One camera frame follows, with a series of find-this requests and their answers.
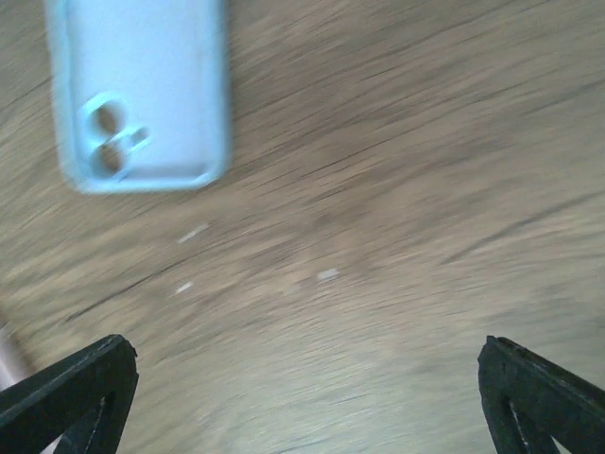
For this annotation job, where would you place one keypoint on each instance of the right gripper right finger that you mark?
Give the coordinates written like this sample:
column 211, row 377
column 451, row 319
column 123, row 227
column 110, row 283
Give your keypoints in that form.
column 532, row 405

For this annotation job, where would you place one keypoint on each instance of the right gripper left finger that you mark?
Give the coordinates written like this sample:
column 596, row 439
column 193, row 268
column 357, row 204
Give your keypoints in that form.
column 80, row 403

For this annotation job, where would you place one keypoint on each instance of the light blue phone case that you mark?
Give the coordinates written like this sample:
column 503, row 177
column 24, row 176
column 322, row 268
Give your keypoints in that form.
column 140, row 94

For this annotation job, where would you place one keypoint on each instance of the pink phone case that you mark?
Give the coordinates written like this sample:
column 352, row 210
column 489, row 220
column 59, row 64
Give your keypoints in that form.
column 13, row 365

